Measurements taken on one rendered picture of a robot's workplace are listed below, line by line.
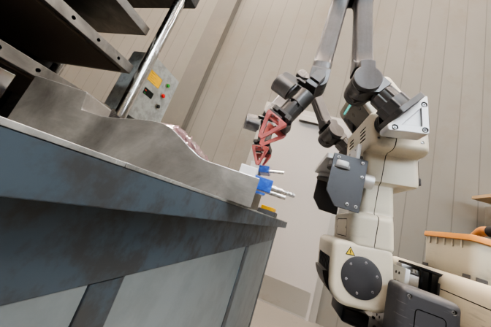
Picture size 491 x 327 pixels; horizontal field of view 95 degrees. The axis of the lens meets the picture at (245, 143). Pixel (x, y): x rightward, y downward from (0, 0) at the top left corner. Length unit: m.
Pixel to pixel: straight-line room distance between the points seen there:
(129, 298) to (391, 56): 3.65
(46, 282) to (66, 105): 0.37
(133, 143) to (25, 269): 0.27
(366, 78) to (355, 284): 0.56
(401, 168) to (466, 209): 2.47
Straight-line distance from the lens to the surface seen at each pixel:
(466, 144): 3.52
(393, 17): 4.17
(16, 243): 0.25
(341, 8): 0.92
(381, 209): 0.83
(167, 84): 1.63
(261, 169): 0.88
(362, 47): 0.83
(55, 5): 1.19
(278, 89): 0.71
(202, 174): 0.43
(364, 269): 0.77
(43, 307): 0.30
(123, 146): 0.48
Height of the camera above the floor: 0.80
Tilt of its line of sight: 15 degrees up
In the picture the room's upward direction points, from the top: 19 degrees clockwise
